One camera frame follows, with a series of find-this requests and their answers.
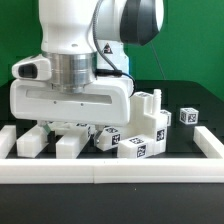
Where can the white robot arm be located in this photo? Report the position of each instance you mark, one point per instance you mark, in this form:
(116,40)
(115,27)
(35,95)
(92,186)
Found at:
(66,82)

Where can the white U-shaped fence frame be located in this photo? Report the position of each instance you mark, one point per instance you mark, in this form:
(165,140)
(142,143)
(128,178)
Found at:
(157,170)

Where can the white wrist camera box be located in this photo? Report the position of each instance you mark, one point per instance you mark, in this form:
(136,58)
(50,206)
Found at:
(36,68)

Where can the white chair back frame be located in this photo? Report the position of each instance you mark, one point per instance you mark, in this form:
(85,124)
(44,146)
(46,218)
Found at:
(73,138)

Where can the white chair seat plate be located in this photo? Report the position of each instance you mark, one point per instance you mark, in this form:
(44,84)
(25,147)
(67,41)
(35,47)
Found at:
(147,119)

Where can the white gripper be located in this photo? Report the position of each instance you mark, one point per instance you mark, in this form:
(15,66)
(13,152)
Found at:
(104,102)

